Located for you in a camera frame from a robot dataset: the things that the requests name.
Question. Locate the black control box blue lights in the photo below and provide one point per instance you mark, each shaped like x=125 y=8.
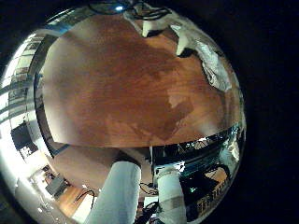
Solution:
x=196 y=186

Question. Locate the aluminium frame rail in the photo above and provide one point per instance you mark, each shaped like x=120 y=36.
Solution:
x=62 y=28

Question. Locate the black monitor screen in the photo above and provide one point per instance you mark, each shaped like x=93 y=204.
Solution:
x=21 y=137

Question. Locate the orange perforated panel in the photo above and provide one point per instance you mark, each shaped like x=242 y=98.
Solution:
x=218 y=186

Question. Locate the metal shelving rack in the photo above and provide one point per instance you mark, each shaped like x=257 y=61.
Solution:
x=18 y=77

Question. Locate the grey box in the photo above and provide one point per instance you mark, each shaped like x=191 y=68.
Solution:
x=56 y=186

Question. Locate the white red-striped shirt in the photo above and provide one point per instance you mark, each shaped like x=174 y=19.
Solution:
x=215 y=68

